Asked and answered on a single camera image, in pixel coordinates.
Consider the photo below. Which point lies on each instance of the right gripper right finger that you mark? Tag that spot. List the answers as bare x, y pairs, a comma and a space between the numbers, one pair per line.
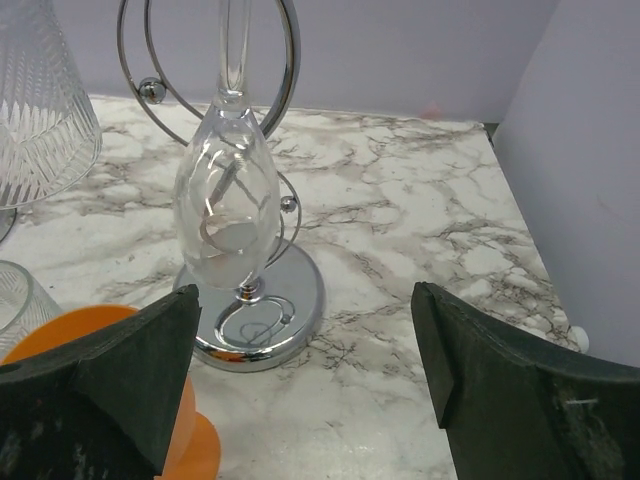
516, 406

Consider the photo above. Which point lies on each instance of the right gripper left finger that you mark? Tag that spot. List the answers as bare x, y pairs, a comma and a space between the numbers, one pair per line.
102, 406

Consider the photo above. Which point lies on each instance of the tall clear flute glass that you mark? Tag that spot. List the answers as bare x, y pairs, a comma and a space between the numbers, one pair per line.
226, 199

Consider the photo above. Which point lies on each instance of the small clear wine glass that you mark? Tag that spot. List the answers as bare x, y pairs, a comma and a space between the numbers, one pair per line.
50, 135

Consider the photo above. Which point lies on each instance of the short ribbed clear glass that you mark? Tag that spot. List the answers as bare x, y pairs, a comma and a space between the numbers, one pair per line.
25, 305

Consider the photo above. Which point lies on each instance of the scrolled chrome glass rack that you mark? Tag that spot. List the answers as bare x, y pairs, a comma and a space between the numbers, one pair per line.
270, 320

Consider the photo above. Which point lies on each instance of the orange plastic goblet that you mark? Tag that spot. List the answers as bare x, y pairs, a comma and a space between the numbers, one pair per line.
194, 451

